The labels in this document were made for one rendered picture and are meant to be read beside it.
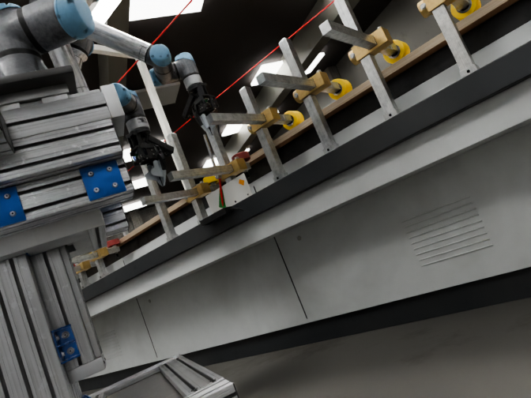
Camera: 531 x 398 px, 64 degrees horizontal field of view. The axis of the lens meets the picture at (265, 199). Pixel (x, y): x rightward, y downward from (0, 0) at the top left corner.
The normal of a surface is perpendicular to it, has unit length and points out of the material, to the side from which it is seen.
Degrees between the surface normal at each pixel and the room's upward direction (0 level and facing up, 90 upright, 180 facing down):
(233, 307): 90
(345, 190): 90
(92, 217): 90
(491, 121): 90
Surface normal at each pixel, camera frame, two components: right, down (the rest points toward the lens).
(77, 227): 0.32, -0.25
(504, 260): -0.62, 0.14
